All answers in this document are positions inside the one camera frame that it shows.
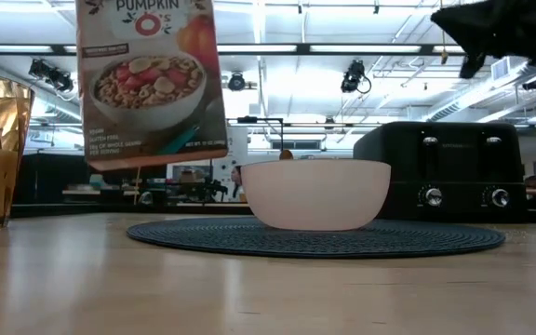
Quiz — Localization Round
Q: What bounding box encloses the person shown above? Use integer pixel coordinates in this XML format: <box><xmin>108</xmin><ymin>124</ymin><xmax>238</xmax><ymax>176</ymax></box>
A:
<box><xmin>230</xmin><ymin>165</ymin><xmax>245</xmax><ymax>202</ymax></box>

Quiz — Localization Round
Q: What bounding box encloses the white round bowl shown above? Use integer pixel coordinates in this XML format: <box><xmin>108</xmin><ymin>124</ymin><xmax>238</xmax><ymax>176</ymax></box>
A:
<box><xmin>240</xmin><ymin>158</ymin><xmax>392</xmax><ymax>232</ymax></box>

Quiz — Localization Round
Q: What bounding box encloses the white background machine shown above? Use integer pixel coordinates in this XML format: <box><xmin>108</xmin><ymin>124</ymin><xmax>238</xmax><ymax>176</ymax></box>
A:
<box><xmin>211</xmin><ymin>127</ymin><xmax>249</xmax><ymax>202</ymax></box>

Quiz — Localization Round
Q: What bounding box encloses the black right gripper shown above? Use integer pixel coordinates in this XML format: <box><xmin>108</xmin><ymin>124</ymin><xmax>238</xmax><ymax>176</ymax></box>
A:
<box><xmin>430</xmin><ymin>0</ymin><xmax>536</xmax><ymax>79</ymax></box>

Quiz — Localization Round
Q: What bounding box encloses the yellow hanging cable with plug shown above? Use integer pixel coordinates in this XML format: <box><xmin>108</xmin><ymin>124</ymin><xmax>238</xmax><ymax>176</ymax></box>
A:
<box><xmin>439</xmin><ymin>30</ymin><xmax>450</xmax><ymax>65</ymax></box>

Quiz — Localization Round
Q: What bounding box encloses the pumpkin O's cereal box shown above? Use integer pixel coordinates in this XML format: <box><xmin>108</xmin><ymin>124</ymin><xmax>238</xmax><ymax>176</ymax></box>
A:
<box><xmin>74</xmin><ymin>0</ymin><xmax>230</xmax><ymax>172</ymax></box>

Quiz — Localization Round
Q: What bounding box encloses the dark round woven placemat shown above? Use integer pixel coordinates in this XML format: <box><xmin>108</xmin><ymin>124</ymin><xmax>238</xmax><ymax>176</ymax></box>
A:
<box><xmin>126</xmin><ymin>216</ymin><xmax>507</xmax><ymax>260</ymax></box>

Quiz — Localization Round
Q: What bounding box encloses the black four-slot toaster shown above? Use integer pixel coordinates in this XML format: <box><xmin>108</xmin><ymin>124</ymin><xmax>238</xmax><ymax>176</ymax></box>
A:
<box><xmin>353</xmin><ymin>121</ymin><xmax>529</xmax><ymax>223</ymax></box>

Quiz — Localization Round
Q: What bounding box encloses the long black ceiling truss bar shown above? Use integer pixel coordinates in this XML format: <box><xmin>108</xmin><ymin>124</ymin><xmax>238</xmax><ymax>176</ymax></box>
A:
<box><xmin>0</xmin><ymin>43</ymin><xmax>467</xmax><ymax>57</ymax></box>

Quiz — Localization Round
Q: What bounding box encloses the grey air vent grille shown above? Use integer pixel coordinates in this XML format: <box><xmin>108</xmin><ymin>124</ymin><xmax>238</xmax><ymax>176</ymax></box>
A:
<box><xmin>490</xmin><ymin>56</ymin><xmax>511</xmax><ymax>81</ymax></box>

